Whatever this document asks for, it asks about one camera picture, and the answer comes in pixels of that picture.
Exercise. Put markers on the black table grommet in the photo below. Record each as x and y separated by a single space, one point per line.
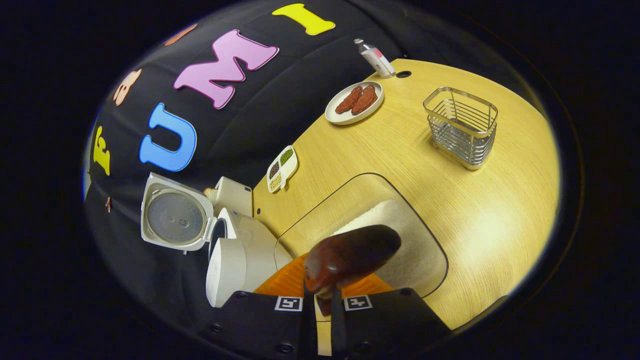
403 74

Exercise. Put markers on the white divided grain dish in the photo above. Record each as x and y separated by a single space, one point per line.
283 170

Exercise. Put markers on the white toaster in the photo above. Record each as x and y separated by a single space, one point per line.
235 195

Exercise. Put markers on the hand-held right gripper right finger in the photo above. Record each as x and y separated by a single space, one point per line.
385 325

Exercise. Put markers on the clear bottle with white label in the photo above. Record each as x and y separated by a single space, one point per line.
377 60

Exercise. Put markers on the brown wooden spoon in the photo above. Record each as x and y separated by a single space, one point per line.
350 255

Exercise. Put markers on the white rice cooker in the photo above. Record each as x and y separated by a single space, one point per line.
240 260

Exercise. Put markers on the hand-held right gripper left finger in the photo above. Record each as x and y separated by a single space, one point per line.
270 325

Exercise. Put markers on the white round plate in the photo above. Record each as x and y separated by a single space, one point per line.
340 117

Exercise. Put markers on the toast slice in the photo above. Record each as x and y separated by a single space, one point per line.
210 194

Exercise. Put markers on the red meat piece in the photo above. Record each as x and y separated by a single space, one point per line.
348 100
365 100

